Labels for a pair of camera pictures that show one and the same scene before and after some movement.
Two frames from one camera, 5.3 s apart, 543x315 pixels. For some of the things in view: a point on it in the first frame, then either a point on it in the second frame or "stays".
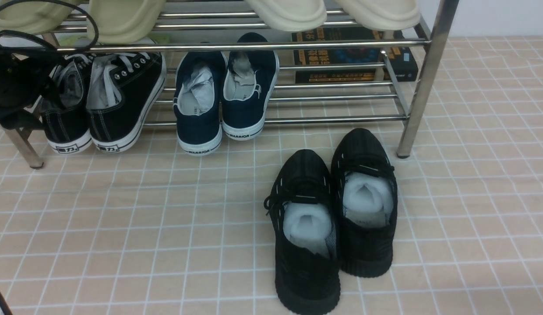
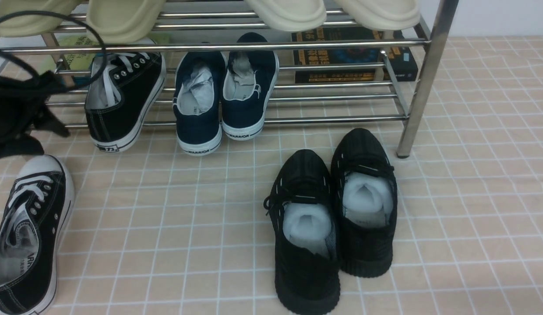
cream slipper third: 290,15 stays
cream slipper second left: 125,21 stays
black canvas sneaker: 65,123 -> 28,236
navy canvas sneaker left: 197,101 stays
